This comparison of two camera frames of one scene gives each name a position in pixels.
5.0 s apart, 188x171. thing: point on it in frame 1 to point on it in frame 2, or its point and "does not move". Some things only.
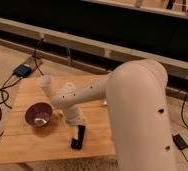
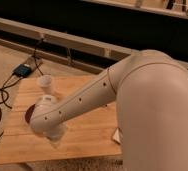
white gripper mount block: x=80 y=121 to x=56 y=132
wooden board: x=23 y=143 does not move
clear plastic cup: x=45 y=82 does not move
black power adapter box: x=22 y=71 does not move
